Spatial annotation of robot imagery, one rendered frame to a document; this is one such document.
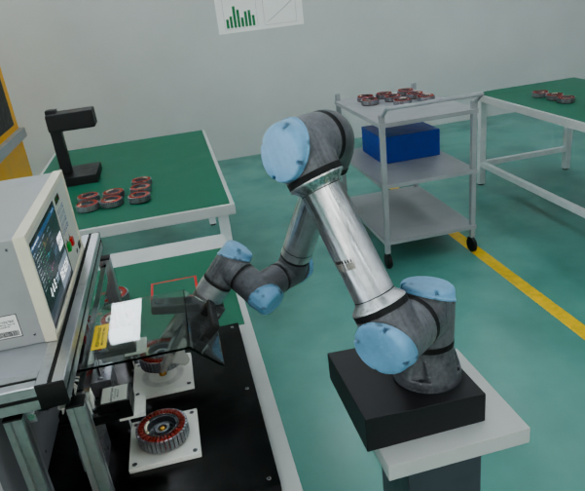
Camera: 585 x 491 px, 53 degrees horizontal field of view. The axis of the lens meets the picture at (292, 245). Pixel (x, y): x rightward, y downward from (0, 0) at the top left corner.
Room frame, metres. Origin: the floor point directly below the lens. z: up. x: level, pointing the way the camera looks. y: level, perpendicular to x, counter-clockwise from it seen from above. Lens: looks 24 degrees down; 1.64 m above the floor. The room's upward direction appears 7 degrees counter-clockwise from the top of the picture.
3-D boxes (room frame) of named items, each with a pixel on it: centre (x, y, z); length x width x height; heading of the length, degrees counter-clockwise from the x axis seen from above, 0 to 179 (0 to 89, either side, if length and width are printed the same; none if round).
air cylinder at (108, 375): (1.23, 0.51, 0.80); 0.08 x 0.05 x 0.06; 10
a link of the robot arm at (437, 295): (1.08, -0.27, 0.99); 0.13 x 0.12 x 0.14; 139
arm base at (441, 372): (1.08, -0.27, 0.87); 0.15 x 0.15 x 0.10
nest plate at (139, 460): (1.02, 0.33, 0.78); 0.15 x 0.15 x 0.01; 10
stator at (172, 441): (1.02, 0.33, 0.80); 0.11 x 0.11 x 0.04
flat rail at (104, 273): (1.12, 0.45, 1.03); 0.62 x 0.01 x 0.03; 10
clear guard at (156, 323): (1.02, 0.33, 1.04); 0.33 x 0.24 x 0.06; 100
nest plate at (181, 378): (1.26, 0.37, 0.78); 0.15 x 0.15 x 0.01; 10
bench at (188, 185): (3.44, 0.94, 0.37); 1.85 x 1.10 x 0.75; 10
